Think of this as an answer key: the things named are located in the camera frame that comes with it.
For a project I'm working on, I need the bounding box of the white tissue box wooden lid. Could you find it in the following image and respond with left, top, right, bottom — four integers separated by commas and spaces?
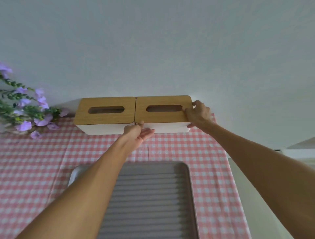
135, 95, 193, 134
74, 97, 136, 135

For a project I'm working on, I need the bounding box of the person's left forearm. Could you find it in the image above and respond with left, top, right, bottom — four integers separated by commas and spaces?
15, 137, 135, 239

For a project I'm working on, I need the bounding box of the grey ribbed tray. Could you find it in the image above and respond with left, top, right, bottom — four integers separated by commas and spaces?
67, 161, 200, 239

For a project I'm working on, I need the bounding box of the person's right forearm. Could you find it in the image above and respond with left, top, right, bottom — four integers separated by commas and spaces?
202, 122, 315, 239

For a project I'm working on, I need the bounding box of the purple artificial flower bunch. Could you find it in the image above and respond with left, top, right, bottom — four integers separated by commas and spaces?
0, 63, 71, 140

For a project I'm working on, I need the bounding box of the person's left hand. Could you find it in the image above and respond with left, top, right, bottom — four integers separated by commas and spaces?
120, 120, 156, 152

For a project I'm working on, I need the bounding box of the pink checked tablecloth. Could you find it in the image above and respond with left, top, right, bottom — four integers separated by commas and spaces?
0, 113, 252, 239

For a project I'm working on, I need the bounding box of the person's right hand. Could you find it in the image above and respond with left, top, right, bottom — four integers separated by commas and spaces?
182, 100, 214, 132

